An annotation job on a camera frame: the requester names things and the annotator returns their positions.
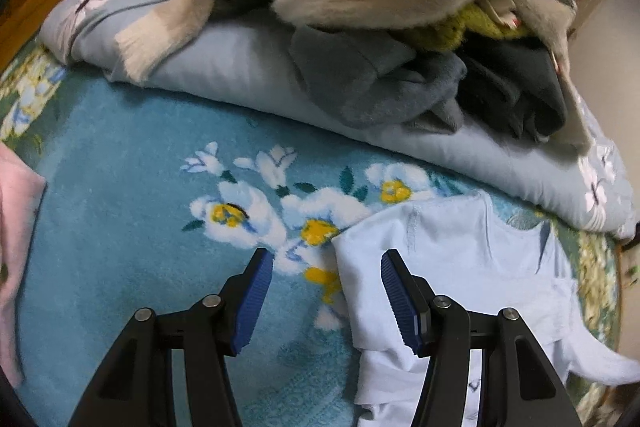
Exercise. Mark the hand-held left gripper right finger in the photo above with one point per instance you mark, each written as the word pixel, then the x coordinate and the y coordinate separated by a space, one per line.
pixel 400 302

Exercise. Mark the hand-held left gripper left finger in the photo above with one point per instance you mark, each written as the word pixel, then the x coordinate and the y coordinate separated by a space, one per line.
pixel 252 302

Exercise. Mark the light blue sweatshirt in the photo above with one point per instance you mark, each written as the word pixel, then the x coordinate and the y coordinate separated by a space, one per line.
pixel 450 232

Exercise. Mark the teal floral bed blanket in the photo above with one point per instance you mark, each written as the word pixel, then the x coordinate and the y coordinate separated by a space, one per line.
pixel 125 157

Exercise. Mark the grey fleece garment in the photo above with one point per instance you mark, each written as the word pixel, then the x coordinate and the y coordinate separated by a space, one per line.
pixel 360 77

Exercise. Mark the blue floral duvet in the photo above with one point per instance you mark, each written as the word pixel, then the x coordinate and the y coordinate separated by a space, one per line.
pixel 225 57

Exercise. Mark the dark grey garment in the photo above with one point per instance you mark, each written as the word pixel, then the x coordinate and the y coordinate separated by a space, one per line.
pixel 520 82

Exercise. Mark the pink cloth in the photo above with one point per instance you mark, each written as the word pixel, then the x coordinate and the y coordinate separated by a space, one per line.
pixel 15 217

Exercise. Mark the yellow-green knit garment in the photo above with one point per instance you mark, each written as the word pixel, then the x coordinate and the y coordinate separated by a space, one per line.
pixel 465 27

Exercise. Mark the cream door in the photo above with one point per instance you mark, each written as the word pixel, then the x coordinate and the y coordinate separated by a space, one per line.
pixel 592 4

